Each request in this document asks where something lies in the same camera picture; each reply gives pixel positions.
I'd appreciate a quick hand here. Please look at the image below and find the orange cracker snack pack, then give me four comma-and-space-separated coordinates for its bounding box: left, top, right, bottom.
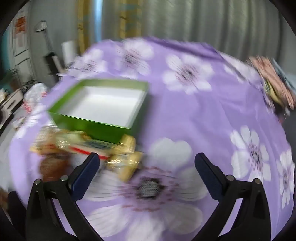
30, 128, 68, 156

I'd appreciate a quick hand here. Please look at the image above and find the green white rice snack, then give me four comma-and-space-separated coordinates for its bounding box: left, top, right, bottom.
55, 130, 116, 160

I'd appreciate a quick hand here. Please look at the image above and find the gold snack pack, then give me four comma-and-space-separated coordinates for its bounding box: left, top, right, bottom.
106, 134, 144, 183

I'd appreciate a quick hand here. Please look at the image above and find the white red plastic bag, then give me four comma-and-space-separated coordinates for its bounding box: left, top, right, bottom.
22, 83, 48, 116

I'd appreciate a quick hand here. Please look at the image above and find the purple floral tablecloth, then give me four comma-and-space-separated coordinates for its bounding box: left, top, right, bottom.
9, 38, 295, 240

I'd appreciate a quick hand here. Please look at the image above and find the green cardboard box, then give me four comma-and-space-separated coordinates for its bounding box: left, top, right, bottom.
48, 79, 149, 144

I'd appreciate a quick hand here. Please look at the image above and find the folded pink cloth pile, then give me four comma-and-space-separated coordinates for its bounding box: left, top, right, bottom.
247, 56, 295, 118

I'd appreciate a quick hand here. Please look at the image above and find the upright vacuum cleaner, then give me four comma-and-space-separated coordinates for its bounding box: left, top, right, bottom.
35, 21, 63, 82

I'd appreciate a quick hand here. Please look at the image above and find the white board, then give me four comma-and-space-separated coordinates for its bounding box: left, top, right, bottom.
61, 40, 77, 65

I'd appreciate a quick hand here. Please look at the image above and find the grey pleated curtain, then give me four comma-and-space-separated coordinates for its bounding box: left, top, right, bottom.
142, 1, 295, 69

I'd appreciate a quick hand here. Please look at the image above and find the yellow deer curtain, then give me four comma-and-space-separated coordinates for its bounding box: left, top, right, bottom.
77, 1, 143, 54

